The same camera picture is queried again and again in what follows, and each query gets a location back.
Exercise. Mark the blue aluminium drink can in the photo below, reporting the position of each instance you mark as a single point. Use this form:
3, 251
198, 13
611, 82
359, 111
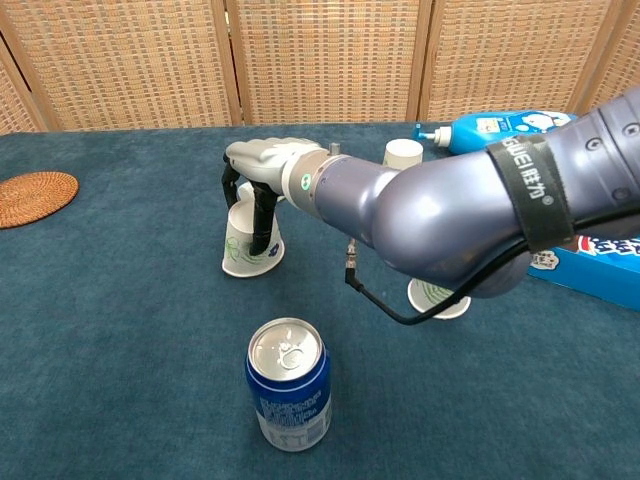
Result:
290, 400

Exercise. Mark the round woven rattan coaster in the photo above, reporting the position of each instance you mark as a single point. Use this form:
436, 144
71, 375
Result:
32, 197

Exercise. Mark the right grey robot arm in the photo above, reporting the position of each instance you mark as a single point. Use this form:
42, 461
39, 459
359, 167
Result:
440, 215

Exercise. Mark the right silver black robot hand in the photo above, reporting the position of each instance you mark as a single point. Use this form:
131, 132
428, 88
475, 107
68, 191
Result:
265, 157

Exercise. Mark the woven bamboo folding screen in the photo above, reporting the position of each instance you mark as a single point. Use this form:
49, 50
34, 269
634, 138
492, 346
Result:
325, 60

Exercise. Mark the blue chocolate cookie box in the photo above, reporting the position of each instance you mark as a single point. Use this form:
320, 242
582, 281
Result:
590, 275

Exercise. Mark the white floral paper cup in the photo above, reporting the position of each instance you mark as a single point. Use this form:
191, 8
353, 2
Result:
239, 260
402, 152
420, 299

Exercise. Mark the blue pump lotion bottle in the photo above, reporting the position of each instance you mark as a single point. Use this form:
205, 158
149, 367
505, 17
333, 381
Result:
470, 132

